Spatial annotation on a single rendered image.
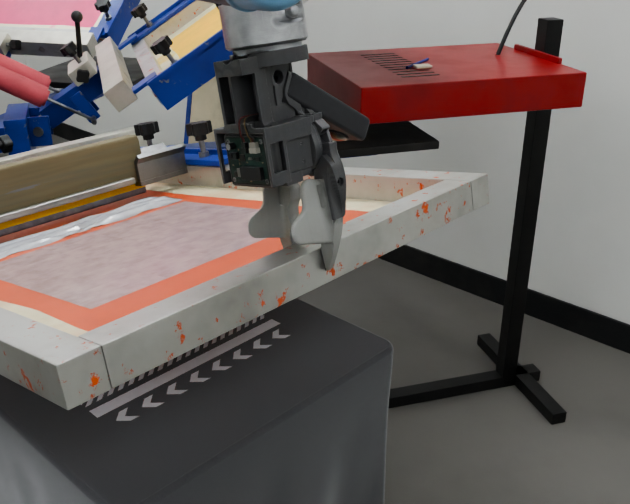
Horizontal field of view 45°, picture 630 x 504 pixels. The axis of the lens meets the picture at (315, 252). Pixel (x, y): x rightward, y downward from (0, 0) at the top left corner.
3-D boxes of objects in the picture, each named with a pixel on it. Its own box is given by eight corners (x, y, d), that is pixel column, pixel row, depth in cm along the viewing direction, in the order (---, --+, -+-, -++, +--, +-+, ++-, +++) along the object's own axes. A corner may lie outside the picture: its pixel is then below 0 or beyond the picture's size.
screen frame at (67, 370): (490, 202, 94) (488, 173, 93) (68, 411, 56) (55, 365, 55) (141, 176, 149) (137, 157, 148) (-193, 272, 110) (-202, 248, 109)
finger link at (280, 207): (241, 270, 76) (236, 182, 72) (283, 252, 79) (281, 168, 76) (262, 279, 74) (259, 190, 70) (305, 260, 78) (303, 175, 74)
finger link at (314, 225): (293, 285, 71) (266, 190, 69) (335, 265, 75) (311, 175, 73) (316, 284, 68) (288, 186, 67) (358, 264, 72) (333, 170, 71)
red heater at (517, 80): (494, 76, 236) (498, 37, 231) (581, 112, 196) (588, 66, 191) (307, 89, 220) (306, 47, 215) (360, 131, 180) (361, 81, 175)
